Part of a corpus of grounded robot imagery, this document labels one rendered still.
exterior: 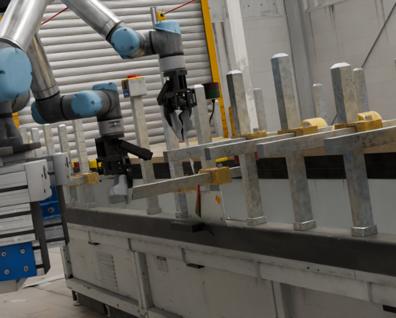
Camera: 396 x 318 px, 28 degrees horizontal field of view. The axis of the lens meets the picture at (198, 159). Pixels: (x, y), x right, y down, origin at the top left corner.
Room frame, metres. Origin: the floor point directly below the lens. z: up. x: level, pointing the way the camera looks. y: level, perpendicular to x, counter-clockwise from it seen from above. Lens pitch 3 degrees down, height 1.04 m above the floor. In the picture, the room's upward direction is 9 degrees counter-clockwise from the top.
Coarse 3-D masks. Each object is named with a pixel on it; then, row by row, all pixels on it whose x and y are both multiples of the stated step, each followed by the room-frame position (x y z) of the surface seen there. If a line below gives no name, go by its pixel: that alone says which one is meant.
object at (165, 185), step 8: (232, 168) 2.51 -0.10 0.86; (192, 176) 2.45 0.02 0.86; (200, 176) 2.46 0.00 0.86; (208, 176) 2.47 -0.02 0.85; (232, 176) 2.51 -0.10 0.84; (144, 184) 2.41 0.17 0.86; (152, 184) 2.39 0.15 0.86; (160, 184) 2.40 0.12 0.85; (168, 184) 2.41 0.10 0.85; (176, 184) 2.42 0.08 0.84; (184, 184) 2.44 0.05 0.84; (192, 184) 2.45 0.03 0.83; (136, 192) 2.36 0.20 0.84; (144, 192) 2.38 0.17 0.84; (152, 192) 2.39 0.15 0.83
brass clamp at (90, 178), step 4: (96, 172) 3.59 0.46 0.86; (80, 176) 3.65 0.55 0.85; (84, 176) 3.59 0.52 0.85; (88, 176) 3.57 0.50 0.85; (92, 176) 3.58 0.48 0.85; (96, 176) 3.59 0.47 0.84; (88, 180) 3.57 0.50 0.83; (92, 180) 3.58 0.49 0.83; (96, 180) 3.59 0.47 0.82; (84, 184) 3.61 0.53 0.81; (88, 184) 3.57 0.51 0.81
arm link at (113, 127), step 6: (114, 120) 2.32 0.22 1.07; (120, 120) 2.34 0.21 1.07; (102, 126) 2.33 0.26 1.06; (108, 126) 2.32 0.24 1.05; (114, 126) 2.33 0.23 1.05; (120, 126) 2.34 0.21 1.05; (102, 132) 2.33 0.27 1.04; (108, 132) 2.32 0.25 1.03; (114, 132) 2.32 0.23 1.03; (120, 132) 2.34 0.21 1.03
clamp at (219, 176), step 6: (210, 168) 2.50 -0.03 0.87; (216, 168) 2.46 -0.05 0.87; (222, 168) 2.46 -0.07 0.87; (228, 168) 2.47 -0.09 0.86; (216, 174) 2.45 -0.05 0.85; (222, 174) 2.46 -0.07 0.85; (228, 174) 2.47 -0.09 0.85; (216, 180) 2.45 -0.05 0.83; (222, 180) 2.45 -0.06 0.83; (228, 180) 2.46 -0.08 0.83
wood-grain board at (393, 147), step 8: (160, 144) 5.06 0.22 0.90; (184, 144) 4.31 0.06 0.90; (192, 144) 4.11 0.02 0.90; (384, 144) 2.04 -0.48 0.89; (392, 144) 2.01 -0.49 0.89; (160, 152) 3.76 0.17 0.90; (304, 152) 2.37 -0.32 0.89; (312, 152) 2.33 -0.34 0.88; (320, 152) 2.29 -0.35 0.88; (368, 152) 2.10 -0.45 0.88; (376, 152) 2.07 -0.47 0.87; (384, 152) 2.04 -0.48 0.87; (72, 160) 4.66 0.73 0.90; (136, 160) 3.56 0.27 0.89; (152, 160) 3.40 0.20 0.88; (160, 160) 3.32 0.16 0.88; (184, 160) 3.11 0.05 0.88; (200, 160) 2.99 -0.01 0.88
